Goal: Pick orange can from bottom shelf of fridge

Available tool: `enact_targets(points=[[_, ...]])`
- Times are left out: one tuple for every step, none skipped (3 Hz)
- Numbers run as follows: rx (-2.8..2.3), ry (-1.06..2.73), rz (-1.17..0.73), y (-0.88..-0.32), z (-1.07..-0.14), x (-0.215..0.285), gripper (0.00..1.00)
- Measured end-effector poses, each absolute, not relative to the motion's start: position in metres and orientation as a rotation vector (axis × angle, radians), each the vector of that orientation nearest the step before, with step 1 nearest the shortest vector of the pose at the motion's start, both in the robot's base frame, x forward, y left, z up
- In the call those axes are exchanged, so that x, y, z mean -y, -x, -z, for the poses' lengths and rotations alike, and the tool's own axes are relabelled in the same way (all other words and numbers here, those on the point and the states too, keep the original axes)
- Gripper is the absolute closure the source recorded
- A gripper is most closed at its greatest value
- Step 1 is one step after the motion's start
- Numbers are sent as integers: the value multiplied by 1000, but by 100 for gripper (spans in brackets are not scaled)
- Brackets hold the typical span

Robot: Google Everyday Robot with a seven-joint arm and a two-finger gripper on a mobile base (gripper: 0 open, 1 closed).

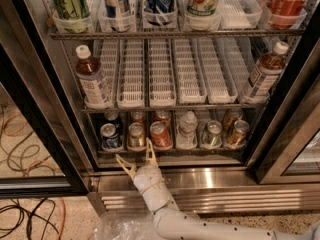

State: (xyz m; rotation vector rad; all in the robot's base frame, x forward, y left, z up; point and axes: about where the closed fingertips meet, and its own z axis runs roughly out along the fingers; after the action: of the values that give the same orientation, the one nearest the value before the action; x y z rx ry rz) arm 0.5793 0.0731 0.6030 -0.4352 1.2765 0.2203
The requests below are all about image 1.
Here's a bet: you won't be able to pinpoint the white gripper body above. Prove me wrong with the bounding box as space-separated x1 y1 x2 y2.
133 164 178 212

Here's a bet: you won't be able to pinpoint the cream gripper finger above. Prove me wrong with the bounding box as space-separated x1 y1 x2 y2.
116 154 137 179
146 138 157 166

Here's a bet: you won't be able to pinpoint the orange soda can front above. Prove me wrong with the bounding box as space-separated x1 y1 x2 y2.
129 123 145 148

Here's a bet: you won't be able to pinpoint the orange soda can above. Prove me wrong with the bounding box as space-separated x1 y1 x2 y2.
129 123 145 148
130 111 146 125

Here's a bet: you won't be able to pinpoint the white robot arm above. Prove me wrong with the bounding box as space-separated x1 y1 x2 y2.
116 138 320 240

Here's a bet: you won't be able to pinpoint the red soda can front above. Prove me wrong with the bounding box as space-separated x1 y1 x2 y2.
150 121 171 148

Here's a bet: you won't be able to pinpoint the red soda can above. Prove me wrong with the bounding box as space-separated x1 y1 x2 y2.
150 121 171 148
153 110 171 127

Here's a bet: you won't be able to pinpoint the blue soda can front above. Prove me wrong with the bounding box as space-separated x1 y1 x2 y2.
100 123 122 149

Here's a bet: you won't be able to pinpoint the blue soda can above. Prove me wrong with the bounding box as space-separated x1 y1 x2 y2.
100 123 122 149
104 111 122 129

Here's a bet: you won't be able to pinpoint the orange soda can rear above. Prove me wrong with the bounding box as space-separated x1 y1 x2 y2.
130 111 146 125

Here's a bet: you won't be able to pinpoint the red soda can rear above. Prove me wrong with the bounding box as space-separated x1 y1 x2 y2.
153 110 171 127

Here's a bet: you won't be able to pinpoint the steel fridge base grille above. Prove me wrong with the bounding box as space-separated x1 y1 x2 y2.
88 168 320 214

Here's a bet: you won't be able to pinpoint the blue soda can rear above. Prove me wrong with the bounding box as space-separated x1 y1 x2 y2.
104 111 122 129

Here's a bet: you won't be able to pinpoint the green silver can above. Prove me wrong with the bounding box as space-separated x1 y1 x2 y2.
201 120 222 149

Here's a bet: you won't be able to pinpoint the gold can front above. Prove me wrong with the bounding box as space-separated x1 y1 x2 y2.
226 120 250 146

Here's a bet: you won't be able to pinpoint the gold can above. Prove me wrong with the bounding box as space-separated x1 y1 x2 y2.
222 108 243 131
226 120 250 146

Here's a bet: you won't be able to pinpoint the left glass fridge door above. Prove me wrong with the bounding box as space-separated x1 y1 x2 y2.
0 0 91 198

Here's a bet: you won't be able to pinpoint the glass fridge door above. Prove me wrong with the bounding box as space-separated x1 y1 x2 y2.
0 0 91 198
256 78 320 184

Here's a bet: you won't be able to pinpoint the gold can rear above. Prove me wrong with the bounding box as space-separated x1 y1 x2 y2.
222 108 243 131

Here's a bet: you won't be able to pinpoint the right glass fridge door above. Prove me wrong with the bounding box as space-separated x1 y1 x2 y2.
256 78 320 184

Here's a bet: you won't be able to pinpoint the green can top shelf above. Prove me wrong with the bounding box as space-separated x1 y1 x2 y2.
53 0 90 33

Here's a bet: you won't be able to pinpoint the coca-cola can top shelf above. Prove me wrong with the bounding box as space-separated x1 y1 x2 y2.
259 0 307 29

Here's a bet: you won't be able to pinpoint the clear water bottle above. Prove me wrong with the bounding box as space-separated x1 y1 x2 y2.
176 111 198 150

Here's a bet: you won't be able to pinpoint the clear plastic bin with bag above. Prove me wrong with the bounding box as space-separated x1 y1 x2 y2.
93 210 203 240

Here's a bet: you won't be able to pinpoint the left tea bottle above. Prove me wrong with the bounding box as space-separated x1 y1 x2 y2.
76 45 110 109

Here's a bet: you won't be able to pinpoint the tea bottle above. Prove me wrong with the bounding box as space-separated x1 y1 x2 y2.
76 45 110 109
243 41 289 98

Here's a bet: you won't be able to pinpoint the right tea bottle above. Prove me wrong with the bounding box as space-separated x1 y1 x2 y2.
243 41 289 98

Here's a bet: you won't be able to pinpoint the empty top glide tray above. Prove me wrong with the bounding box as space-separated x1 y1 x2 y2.
219 0 262 30

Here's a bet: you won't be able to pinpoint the orange cable on floor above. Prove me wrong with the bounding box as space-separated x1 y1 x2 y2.
56 197 67 240

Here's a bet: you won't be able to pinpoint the middle wire shelf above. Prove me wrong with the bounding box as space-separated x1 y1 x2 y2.
81 104 265 113

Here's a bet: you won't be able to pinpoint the wire shelf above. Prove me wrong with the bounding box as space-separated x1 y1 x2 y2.
49 29 305 40
81 104 265 113

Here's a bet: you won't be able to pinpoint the black cables on floor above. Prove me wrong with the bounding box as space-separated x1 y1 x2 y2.
0 197 60 240

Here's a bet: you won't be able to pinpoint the top wire shelf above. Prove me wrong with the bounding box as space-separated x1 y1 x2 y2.
49 29 305 40

